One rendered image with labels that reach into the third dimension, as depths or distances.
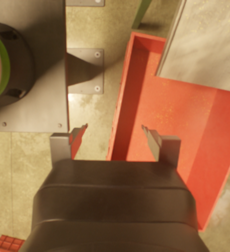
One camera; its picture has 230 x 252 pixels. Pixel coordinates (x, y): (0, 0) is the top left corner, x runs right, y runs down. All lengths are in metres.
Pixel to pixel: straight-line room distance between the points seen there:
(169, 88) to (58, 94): 0.50
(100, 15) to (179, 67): 0.94
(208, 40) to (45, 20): 0.32
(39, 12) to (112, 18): 0.96
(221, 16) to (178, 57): 0.11
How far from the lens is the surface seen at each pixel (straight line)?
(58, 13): 0.37
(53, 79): 0.36
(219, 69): 0.48
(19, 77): 0.34
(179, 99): 0.77
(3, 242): 2.11
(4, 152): 1.63
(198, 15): 0.42
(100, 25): 1.30
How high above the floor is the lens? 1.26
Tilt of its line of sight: 74 degrees down
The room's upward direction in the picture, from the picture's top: 179 degrees clockwise
